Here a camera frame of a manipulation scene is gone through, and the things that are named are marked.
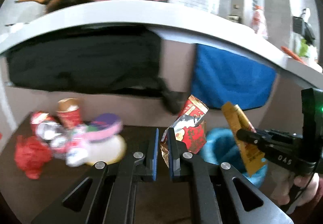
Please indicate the blue hanging towel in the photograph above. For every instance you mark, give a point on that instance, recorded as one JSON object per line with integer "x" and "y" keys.
{"x": 220, "y": 76}

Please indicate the red white packet on counter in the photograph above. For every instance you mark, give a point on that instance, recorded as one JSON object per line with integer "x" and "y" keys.
{"x": 259, "y": 24}

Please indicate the red paper cup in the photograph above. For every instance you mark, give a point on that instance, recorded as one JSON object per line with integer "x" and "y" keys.
{"x": 69, "y": 112}

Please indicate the red drink can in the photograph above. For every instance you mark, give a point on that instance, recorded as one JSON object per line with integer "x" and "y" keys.
{"x": 44, "y": 126}

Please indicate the green vegetable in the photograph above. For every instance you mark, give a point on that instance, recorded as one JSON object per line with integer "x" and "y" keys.
{"x": 303, "y": 48}

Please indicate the yellow snack pouch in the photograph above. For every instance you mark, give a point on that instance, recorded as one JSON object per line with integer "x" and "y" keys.
{"x": 253, "y": 158}

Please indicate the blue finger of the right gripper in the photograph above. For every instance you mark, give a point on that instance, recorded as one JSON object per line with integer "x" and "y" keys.
{"x": 265, "y": 139}

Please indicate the orange carrot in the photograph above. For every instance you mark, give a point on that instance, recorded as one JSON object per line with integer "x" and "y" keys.
{"x": 292, "y": 54}

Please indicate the red plastic bag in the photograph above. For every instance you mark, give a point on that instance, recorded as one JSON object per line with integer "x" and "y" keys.
{"x": 31, "y": 155}

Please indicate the red gold snack wrapper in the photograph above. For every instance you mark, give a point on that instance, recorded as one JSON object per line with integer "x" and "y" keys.
{"x": 189, "y": 128}

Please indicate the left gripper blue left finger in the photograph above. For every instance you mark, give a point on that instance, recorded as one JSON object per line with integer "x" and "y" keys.
{"x": 106, "y": 193}

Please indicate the white yellow round scrubber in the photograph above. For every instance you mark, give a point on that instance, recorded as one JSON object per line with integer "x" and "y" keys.
{"x": 110, "y": 150}

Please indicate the dark sauce bottle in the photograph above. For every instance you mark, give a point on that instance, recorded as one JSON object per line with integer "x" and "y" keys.
{"x": 235, "y": 15}

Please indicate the black wall rack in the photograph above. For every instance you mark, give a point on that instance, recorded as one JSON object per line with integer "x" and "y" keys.
{"x": 303, "y": 28}

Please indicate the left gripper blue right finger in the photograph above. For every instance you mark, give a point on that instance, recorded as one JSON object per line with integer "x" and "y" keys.
{"x": 219, "y": 193}

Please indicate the silver wrapper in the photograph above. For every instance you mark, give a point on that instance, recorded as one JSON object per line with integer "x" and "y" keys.
{"x": 59, "y": 139}

